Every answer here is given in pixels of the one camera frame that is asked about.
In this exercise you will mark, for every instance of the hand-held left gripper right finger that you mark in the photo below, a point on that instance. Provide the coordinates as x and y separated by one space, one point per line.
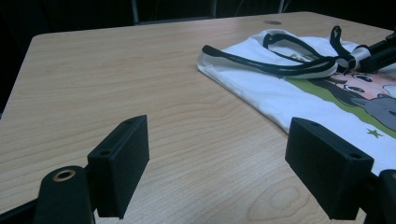
327 168

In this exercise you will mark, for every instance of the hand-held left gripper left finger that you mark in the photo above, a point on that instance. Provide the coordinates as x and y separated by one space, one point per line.
121 174

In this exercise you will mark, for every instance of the round grey table grommet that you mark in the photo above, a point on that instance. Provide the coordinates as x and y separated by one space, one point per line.
271 22

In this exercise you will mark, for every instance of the white printed tank top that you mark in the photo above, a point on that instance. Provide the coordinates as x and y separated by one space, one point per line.
280 93

